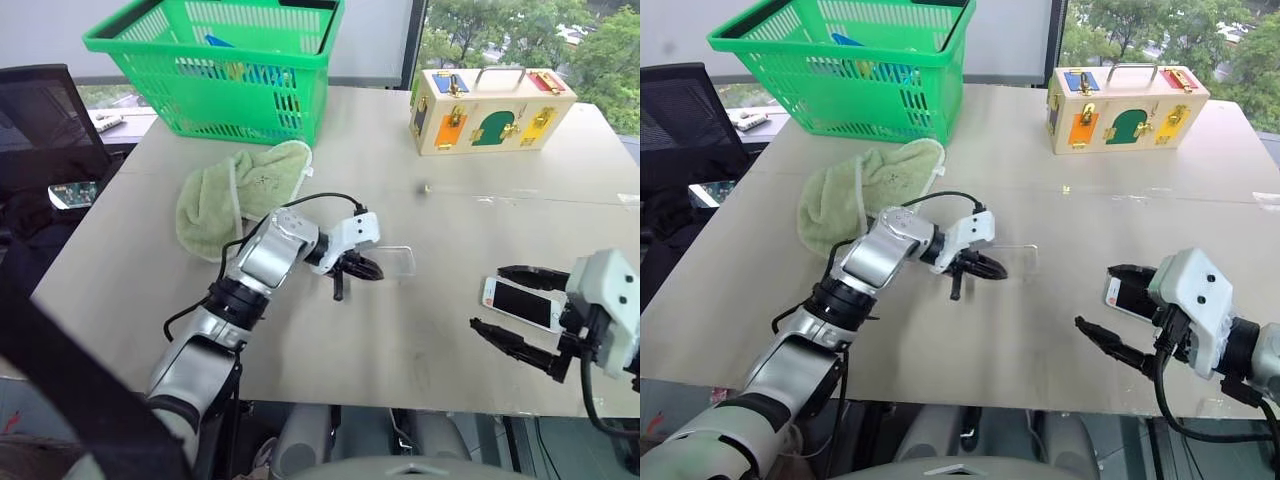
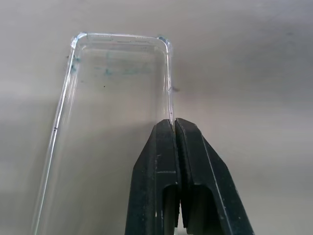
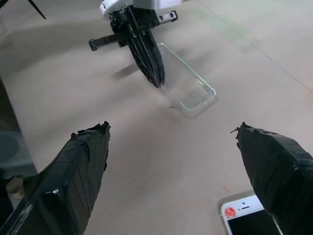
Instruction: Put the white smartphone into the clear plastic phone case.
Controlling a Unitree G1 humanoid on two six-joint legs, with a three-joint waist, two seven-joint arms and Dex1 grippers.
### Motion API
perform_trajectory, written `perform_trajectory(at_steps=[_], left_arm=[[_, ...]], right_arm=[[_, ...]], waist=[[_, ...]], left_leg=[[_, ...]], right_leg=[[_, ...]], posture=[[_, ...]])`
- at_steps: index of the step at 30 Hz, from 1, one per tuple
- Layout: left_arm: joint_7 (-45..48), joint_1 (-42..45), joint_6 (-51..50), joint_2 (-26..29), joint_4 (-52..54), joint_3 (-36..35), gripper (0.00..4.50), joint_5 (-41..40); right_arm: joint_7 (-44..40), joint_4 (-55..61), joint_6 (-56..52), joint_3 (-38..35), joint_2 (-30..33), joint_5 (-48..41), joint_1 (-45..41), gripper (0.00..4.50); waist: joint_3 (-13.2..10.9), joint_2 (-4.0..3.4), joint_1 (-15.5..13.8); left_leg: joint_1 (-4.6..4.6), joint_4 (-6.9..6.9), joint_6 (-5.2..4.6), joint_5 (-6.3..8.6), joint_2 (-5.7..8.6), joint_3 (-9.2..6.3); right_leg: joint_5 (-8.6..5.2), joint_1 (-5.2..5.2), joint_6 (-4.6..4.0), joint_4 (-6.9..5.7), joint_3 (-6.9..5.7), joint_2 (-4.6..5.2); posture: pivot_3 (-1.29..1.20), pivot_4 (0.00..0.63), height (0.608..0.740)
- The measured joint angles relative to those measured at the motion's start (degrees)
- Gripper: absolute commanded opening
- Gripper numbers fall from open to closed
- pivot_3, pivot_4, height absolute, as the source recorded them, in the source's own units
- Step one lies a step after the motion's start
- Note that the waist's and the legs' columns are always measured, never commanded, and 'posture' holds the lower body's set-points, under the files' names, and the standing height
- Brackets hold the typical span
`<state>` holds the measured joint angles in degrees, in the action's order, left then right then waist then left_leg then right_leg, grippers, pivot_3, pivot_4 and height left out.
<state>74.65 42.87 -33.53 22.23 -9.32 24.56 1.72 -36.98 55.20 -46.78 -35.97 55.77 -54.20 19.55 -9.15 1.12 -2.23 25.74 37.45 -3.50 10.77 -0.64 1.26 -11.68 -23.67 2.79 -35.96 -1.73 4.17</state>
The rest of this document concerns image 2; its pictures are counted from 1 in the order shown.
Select clear plastic phone case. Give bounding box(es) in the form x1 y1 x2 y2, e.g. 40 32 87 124
29 32 175 235

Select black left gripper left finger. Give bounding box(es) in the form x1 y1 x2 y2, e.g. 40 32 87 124
124 119 182 235

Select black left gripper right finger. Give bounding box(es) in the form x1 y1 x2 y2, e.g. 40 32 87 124
175 117 255 235

